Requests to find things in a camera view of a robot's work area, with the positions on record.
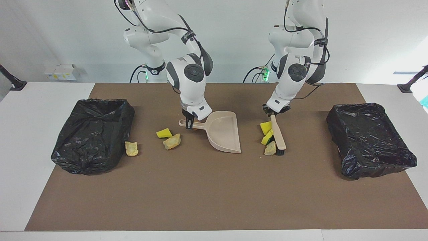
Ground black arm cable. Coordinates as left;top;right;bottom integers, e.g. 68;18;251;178
284;0;330;100
114;0;204;54

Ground beige plastic dustpan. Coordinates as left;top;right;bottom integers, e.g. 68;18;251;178
179;111;242;154

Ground bin lined with black bag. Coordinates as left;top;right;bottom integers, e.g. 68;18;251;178
51;98;135;175
326;102;418;180

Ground black base cable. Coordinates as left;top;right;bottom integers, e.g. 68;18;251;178
130;65;147;83
243;66;268;83

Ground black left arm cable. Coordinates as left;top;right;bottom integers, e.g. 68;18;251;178
284;0;330;100

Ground yellowish bread chunk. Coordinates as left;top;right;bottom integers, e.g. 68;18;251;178
125;141;139;157

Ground yellow sponge with green pad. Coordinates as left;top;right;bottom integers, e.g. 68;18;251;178
261;130;275;146

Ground brown table mat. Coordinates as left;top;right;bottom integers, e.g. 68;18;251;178
25;83;428;231

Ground white socket boxes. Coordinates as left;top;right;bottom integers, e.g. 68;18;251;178
44;64;77;81

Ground pale orange-tinged bread chunk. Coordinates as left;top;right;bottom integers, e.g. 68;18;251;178
163;133;181;150

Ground beige brush with black bristles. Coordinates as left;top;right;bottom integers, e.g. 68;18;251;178
270;114;287;156

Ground black camera stand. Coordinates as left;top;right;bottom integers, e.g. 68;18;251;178
0;64;27;91
397;65;428;93

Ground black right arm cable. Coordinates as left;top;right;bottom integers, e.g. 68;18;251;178
114;0;204;54

